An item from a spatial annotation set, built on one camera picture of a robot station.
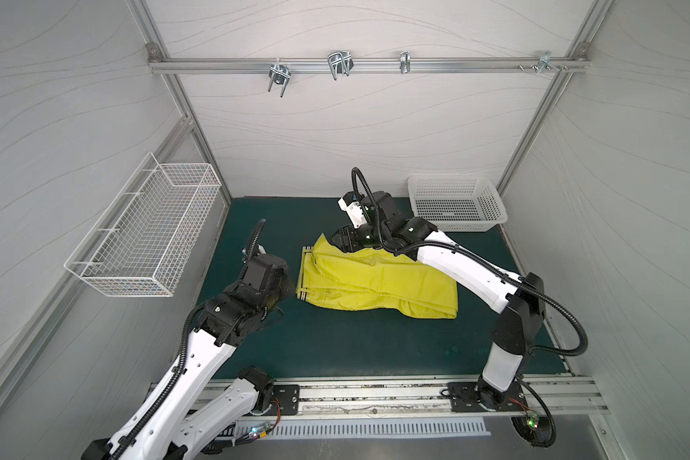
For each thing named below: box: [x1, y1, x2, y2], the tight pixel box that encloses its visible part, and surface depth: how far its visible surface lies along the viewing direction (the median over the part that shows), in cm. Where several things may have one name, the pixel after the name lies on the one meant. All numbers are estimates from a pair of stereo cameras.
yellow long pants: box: [296, 232, 459, 319], surface depth 92 cm
